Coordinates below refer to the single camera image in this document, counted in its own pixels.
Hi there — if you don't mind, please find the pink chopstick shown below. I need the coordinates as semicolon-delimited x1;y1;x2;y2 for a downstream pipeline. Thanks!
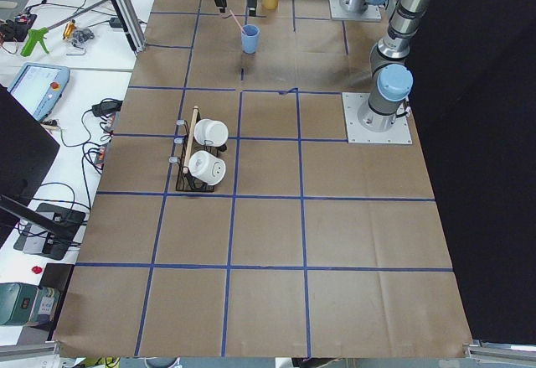
229;8;245;34

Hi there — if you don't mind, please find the light blue plastic cup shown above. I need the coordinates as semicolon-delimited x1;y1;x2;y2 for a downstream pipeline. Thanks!
241;24;260;54

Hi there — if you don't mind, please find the white mug plain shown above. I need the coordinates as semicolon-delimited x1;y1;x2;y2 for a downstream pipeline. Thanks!
193;118;229;147

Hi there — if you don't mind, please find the black power adapter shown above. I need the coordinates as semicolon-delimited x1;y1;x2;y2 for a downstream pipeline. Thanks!
91;98;123;117

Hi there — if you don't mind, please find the white smiley face mug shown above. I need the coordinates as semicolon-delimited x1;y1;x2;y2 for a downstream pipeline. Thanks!
188;150;226;185

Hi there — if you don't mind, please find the blue teach pendant tablet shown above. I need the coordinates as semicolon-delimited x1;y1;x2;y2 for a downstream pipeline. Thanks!
8;62;70;122

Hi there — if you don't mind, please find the brown paper table cover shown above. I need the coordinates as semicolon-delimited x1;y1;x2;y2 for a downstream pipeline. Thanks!
55;0;471;358

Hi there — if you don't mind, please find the black monitor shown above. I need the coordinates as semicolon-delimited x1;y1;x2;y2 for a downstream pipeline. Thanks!
0;85;62;248

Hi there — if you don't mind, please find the green electronic box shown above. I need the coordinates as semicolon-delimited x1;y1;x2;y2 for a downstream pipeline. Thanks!
1;282;60;326

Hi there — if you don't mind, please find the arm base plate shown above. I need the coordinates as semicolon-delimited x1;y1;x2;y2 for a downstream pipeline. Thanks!
342;92;412;145
329;0;382;23

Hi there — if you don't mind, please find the aluminium frame post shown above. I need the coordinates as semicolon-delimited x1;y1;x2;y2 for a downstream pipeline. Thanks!
111;0;146;53

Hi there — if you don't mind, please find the black wire cup rack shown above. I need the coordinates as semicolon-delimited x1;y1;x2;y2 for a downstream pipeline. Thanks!
169;106;229;193

